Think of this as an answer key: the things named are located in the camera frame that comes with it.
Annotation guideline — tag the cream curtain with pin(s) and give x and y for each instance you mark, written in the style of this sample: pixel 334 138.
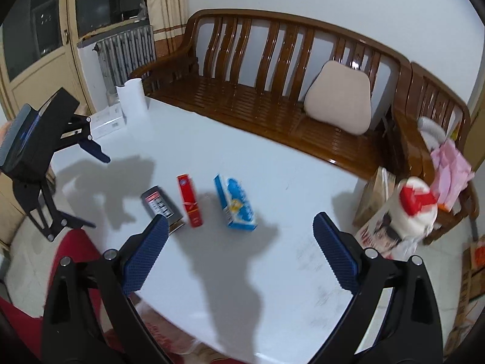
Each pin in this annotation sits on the cream curtain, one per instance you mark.
pixel 166 7

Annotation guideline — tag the beige cushion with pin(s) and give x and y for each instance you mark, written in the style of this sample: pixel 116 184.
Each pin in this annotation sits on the beige cushion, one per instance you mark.
pixel 337 98

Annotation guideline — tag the white paper towel roll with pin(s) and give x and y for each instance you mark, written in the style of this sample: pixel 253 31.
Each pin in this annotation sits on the white paper towel roll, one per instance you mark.
pixel 130 100

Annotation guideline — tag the plastic bag with red print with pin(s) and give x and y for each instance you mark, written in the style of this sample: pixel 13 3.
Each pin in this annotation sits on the plastic bag with red print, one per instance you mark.
pixel 166 333

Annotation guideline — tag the white top wooden table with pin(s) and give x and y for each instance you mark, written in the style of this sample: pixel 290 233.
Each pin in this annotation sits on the white top wooden table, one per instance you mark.
pixel 295 204

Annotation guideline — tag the blue box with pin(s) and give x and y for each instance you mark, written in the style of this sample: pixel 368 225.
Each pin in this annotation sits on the blue box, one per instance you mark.
pixel 237 204

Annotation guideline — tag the wooden armchair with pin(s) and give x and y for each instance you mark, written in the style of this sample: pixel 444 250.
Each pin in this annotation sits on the wooden armchair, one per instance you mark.
pixel 407 132

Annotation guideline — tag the cream framed glazed door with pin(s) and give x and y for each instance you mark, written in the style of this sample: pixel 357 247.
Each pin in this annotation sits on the cream framed glazed door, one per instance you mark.
pixel 72 7

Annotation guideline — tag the cartoon print tumbler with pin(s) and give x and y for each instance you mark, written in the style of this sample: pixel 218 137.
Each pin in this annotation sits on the cartoon print tumbler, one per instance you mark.
pixel 409 220

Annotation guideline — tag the grey radiator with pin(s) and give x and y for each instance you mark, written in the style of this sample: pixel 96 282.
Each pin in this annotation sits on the grey radiator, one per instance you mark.
pixel 125 53

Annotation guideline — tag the long white box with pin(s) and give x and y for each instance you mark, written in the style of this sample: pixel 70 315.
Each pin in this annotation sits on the long white box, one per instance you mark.
pixel 108 121

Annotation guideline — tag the wooden slatted sofa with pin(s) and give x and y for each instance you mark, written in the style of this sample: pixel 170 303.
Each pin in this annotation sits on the wooden slatted sofa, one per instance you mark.
pixel 246 102

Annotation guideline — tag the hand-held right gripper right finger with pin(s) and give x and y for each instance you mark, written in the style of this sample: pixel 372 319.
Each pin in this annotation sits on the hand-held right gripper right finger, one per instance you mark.
pixel 337 254

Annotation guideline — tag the red box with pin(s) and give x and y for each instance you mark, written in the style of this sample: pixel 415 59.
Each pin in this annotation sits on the red box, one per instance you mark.
pixel 190 201

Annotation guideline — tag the pink plastic bag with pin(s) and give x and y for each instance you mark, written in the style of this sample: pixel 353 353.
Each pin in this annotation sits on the pink plastic bag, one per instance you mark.
pixel 451 174

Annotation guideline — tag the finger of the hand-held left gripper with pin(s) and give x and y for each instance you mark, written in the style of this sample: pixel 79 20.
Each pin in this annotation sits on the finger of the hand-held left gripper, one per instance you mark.
pixel 94 148
pixel 41 208

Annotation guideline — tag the white roll pillow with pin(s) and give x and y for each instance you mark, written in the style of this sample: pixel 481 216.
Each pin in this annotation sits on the white roll pillow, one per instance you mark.
pixel 432 129

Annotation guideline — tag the tan cardboard box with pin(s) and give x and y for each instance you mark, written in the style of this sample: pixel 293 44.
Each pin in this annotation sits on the tan cardboard box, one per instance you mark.
pixel 373 197

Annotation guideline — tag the black box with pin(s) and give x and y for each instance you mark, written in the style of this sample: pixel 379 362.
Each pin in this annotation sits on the black box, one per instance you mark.
pixel 161 206

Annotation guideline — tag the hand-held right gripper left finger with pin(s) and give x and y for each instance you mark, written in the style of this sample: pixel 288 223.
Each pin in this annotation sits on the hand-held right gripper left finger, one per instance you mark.
pixel 146 258

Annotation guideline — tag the printed cardboard carton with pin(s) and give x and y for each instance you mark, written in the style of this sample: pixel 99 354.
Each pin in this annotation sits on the printed cardboard carton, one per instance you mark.
pixel 470 284

